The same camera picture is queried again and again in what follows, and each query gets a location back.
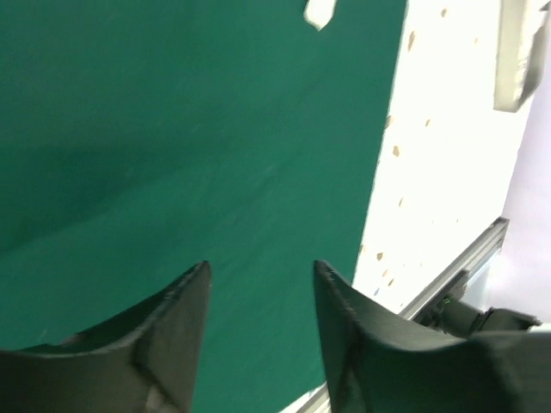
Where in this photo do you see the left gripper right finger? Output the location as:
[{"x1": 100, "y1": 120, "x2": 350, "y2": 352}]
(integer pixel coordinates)
[{"x1": 313, "y1": 261, "x2": 550, "y2": 412}]

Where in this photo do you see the small white paper packet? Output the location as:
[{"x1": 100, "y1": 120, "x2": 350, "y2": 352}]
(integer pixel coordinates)
[{"x1": 303, "y1": 0, "x2": 337, "y2": 31}]

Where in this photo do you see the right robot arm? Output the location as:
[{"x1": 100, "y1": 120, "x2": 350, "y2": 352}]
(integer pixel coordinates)
[{"x1": 433, "y1": 298, "x2": 542, "y2": 338}]

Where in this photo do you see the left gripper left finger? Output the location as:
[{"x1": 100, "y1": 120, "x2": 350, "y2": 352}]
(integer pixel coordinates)
[{"x1": 1, "y1": 262, "x2": 211, "y2": 412}]

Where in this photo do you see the metal instrument tray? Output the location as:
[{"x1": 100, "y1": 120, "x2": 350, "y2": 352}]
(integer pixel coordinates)
[{"x1": 493, "y1": 0, "x2": 550, "y2": 113}]

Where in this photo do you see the aluminium mounting rail frame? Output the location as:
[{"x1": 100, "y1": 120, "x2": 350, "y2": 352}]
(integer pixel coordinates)
[{"x1": 299, "y1": 218, "x2": 509, "y2": 412}]

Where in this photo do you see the green surgical cloth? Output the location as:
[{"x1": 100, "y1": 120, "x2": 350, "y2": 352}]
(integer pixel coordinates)
[{"x1": 1, "y1": 1, "x2": 407, "y2": 412}]

